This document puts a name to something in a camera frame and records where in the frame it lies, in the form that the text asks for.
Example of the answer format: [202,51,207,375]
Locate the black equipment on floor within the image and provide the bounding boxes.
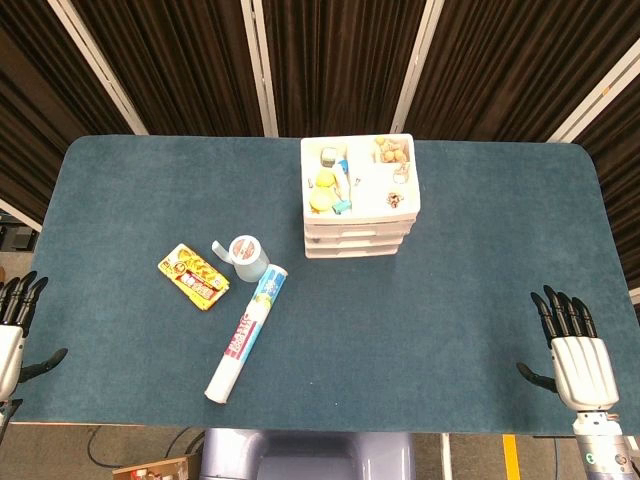
[0,212,39,252]

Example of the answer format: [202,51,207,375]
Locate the brown cardboard box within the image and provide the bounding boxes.
[112,455,190,480]

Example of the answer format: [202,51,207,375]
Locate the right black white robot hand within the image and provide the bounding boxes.
[516,284,621,414]

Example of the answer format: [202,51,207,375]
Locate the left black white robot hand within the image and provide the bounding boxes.
[0,271,69,404]

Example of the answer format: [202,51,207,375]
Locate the yellow snack packet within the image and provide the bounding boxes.
[157,243,232,312]

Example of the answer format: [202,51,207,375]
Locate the large yellow round disc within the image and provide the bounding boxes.
[308,185,334,214]

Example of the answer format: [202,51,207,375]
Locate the blue white small tube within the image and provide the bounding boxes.
[333,156,354,202]

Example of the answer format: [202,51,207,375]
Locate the light blue cup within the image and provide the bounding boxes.
[211,234,271,284]

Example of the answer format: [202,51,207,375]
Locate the white metal frame post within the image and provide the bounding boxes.
[47,0,150,137]
[240,0,280,139]
[0,198,44,233]
[389,0,446,136]
[546,49,640,145]

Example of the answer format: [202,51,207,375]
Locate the dark brown curtain panel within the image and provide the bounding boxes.
[69,0,266,138]
[403,0,640,144]
[262,0,427,139]
[0,0,137,226]

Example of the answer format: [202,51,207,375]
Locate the white toothpaste tube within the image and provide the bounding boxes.
[203,263,289,405]

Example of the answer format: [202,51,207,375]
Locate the black floor cable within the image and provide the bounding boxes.
[86,424,207,470]

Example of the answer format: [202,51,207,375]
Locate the lavender robot torso base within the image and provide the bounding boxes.
[199,428,416,480]

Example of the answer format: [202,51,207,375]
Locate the white drawer organizer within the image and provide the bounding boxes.
[300,133,422,260]

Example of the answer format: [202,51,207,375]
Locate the blue felt table mat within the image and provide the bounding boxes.
[10,134,640,435]

